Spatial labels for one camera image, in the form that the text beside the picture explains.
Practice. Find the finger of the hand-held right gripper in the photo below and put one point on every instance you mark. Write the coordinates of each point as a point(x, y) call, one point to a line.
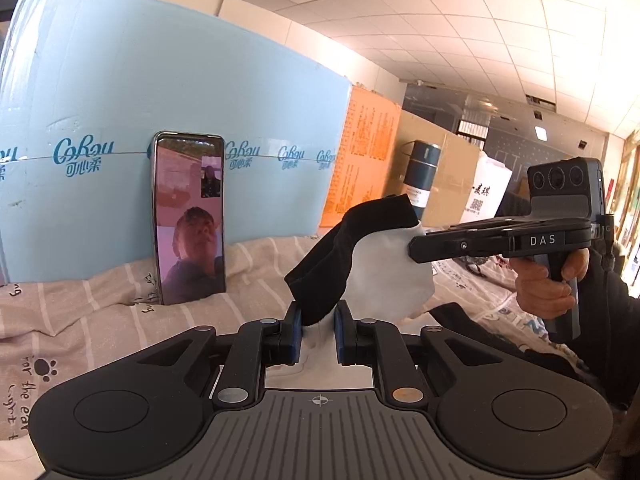
point(460, 247)
point(465, 228)

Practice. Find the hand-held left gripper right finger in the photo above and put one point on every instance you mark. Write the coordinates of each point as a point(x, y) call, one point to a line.
point(341, 335)

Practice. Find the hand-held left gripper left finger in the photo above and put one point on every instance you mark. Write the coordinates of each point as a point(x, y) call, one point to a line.
point(298, 334)

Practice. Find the black and white garment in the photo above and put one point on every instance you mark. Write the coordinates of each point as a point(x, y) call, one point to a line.
point(380, 280)

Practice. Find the person's right hand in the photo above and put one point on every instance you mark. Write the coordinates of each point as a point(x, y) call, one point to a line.
point(542, 290)

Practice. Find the white paper bag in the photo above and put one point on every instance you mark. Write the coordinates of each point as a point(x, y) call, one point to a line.
point(487, 190)

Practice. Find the large cardboard box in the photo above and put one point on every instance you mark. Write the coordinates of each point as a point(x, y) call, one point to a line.
point(457, 175)

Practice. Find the dark blue thermos bottle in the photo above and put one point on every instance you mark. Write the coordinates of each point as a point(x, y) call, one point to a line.
point(422, 175)

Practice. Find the ceiling light panel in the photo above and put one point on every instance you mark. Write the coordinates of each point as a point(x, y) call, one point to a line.
point(540, 133)

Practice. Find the person's dark jacket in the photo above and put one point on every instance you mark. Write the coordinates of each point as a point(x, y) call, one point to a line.
point(500, 340)

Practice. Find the orange printed poster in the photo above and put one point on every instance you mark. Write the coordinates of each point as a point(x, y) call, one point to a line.
point(360, 160)

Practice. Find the smartphone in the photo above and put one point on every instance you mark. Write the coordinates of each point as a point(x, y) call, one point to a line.
point(189, 220)

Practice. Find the beige striped printed bedsheet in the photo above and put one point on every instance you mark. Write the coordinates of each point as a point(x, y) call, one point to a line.
point(90, 330)

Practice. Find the light blue foam board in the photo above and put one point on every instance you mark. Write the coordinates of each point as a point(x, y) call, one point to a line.
point(125, 85)

